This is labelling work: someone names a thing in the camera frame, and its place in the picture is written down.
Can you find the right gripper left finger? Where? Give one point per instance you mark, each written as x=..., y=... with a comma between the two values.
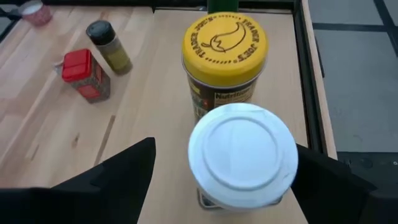
x=87, y=199

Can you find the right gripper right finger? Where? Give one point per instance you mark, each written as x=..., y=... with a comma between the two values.
x=335, y=199

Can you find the white-lid bagel sesame seasoning jar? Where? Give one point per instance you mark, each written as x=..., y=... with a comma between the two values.
x=242, y=155

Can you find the red-lid smoked paprika tin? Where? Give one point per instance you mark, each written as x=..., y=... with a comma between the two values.
x=82, y=71

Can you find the black-lid spice bottle blue label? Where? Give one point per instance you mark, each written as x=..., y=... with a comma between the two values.
x=109, y=46

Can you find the yellow-lid crunchy onion can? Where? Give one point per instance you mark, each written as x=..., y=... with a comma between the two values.
x=224, y=49

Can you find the dark green square spice tin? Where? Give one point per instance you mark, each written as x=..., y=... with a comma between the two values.
x=222, y=5

